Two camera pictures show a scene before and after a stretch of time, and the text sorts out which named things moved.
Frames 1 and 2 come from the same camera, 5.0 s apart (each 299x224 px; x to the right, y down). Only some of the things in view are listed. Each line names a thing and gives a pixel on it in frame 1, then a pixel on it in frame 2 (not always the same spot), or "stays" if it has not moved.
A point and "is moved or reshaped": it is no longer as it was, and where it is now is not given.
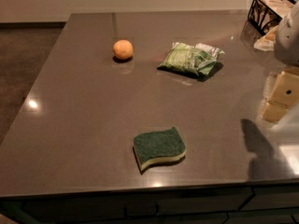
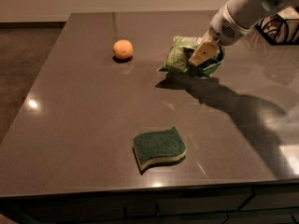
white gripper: [288, 44] to [224, 31]
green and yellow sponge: [157, 145] stays
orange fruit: [122, 49] stays
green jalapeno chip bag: [199, 61] is moved or reshaped
